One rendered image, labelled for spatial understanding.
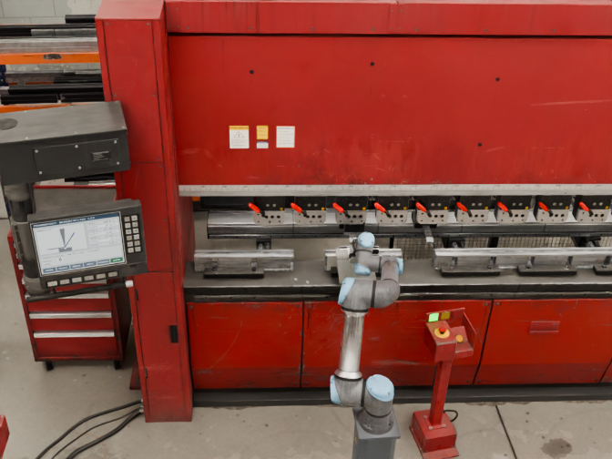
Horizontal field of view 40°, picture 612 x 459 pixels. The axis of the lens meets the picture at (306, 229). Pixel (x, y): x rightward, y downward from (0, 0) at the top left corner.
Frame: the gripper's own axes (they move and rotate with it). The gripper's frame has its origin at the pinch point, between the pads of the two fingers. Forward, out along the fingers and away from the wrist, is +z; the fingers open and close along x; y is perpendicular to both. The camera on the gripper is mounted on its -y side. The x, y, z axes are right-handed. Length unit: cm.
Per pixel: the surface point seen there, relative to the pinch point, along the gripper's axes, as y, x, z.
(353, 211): 20.6, 2.6, -14.4
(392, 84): 64, -10, -65
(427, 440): -89, -37, 42
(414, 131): 49, -23, -48
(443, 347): -45, -39, -5
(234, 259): 4, 61, 10
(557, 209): 19, -98, -16
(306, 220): 17.6, 25.4, -10.1
